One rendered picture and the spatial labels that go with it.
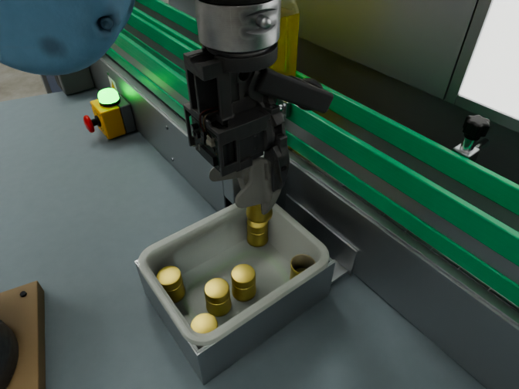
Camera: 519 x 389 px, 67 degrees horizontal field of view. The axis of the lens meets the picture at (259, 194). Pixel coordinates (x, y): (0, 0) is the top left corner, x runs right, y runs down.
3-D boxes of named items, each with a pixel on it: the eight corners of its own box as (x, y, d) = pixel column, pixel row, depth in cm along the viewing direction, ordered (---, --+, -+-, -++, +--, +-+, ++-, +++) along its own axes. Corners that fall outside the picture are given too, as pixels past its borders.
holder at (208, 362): (354, 276, 62) (362, 243, 57) (203, 385, 49) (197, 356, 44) (283, 215, 72) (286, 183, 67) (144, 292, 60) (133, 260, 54)
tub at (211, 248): (330, 292, 59) (339, 255, 53) (202, 386, 49) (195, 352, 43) (260, 226, 69) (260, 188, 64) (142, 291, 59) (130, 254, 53)
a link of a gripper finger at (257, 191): (232, 228, 48) (221, 163, 43) (271, 208, 51) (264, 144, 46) (246, 241, 46) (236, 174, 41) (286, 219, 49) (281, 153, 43)
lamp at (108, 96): (123, 103, 88) (120, 90, 86) (103, 109, 86) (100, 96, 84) (115, 95, 91) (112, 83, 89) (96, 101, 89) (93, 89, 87)
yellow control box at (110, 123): (137, 132, 93) (130, 103, 88) (106, 143, 89) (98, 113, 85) (125, 120, 97) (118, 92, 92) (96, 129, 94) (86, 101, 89)
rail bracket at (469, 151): (478, 193, 58) (517, 112, 49) (451, 213, 54) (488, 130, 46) (453, 179, 60) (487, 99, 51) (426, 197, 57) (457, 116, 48)
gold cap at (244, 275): (240, 306, 56) (239, 288, 53) (227, 289, 58) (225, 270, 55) (260, 293, 57) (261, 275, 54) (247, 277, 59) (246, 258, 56)
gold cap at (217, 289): (215, 322, 54) (212, 303, 51) (201, 303, 56) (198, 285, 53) (236, 308, 55) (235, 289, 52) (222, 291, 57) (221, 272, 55)
